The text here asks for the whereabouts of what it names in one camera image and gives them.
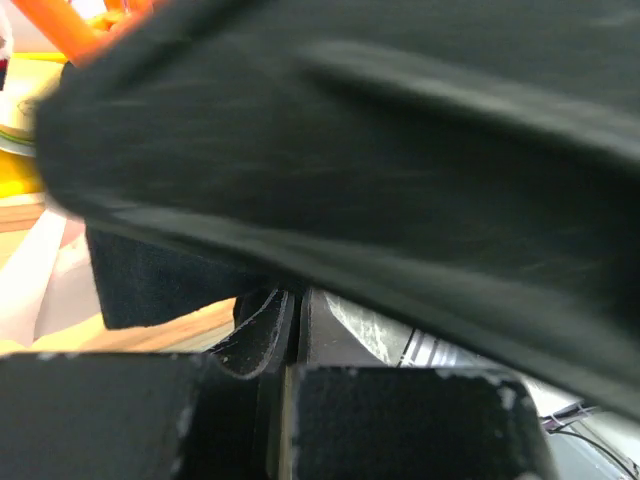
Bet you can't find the wooden hanger rack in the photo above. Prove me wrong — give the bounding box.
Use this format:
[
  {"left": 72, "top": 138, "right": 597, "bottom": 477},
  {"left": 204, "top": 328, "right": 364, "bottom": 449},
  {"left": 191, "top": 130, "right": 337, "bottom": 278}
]
[{"left": 1, "top": 195, "right": 234, "bottom": 354}]

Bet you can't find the black sock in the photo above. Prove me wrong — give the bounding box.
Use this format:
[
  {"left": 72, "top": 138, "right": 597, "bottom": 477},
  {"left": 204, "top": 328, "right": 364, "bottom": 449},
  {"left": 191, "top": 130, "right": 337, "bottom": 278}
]
[{"left": 35, "top": 1, "right": 639, "bottom": 419}]

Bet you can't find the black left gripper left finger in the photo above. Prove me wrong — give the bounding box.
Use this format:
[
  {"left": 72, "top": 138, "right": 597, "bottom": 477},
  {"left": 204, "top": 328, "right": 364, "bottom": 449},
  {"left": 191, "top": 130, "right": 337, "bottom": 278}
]
[{"left": 1, "top": 290, "right": 295, "bottom": 479}]

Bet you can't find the orange clothes peg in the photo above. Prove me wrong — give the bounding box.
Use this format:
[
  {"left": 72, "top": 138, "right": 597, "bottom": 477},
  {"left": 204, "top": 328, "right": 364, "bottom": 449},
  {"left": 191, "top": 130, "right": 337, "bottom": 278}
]
[{"left": 12, "top": 0, "right": 162, "bottom": 66}]

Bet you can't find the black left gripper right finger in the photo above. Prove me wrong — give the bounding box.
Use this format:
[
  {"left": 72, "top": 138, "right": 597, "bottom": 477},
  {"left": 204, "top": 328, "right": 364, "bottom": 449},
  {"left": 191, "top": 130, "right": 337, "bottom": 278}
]
[{"left": 289, "top": 291, "right": 555, "bottom": 479}]

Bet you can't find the yellow plastic tray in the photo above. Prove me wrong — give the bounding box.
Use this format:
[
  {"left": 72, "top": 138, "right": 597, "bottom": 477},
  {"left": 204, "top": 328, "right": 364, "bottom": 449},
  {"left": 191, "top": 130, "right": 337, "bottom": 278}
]
[{"left": 1, "top": 52, "right": 66, "bottom": 197}]

